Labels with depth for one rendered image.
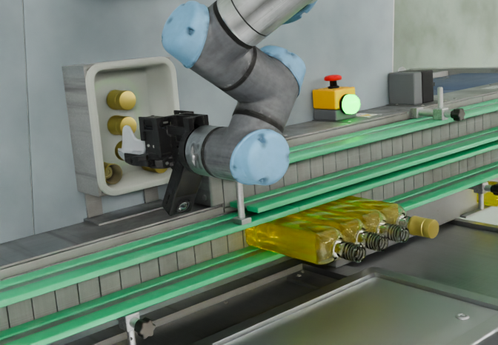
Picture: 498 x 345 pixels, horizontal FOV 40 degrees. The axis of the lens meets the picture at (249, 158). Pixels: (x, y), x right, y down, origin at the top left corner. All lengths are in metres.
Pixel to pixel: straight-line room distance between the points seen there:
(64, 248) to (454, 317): 0.65
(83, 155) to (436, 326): 0.65
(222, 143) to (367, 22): 0.87
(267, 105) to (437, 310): 0.51
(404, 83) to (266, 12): 0.96
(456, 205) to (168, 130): 0.99
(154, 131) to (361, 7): 0.80
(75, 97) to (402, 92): 0.88
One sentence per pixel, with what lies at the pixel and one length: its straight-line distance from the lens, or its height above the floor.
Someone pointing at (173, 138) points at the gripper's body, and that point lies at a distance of 1.07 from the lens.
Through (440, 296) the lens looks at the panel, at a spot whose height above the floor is 1.17.
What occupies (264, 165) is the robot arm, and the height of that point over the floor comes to 1.19.
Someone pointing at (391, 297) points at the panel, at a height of 1.11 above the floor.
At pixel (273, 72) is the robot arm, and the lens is 0.94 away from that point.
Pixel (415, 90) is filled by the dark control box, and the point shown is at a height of 0.83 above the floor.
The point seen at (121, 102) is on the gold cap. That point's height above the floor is 0.81.
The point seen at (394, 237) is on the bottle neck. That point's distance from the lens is 1.24.
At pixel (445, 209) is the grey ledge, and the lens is 1.82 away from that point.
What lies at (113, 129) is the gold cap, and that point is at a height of 0.79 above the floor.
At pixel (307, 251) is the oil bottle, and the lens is 1.20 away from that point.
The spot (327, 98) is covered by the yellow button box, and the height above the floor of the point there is 0.80.
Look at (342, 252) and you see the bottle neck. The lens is 1.16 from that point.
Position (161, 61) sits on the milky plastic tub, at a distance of 1.22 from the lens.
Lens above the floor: 1.86
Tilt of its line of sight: 49 degrees down
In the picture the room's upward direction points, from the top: 98 degrees clockwise
